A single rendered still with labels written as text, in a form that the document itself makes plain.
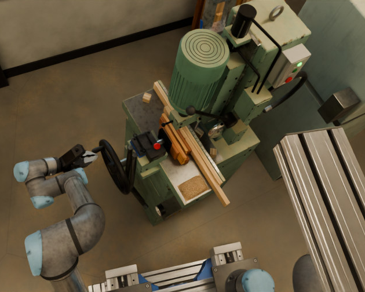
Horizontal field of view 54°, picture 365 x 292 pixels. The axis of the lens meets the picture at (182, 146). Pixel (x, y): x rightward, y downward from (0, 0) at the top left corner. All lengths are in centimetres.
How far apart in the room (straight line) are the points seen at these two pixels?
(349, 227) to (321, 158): 9
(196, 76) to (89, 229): 59
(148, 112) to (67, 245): 88
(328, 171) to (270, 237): 220
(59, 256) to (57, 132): 173
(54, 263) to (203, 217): 159
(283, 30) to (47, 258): 107
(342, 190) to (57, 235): 81
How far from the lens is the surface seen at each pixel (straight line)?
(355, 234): 49
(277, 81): 144
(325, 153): 51
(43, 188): 147
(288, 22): 142
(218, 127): 159
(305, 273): 112
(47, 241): 110
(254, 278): 148
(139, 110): 177
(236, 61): 136
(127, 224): 248
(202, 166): 164
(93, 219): 112
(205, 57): 122
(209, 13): 227
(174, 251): 248
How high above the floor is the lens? 242
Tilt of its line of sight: 63 degrees down
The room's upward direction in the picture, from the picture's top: 21 degrees clockwise
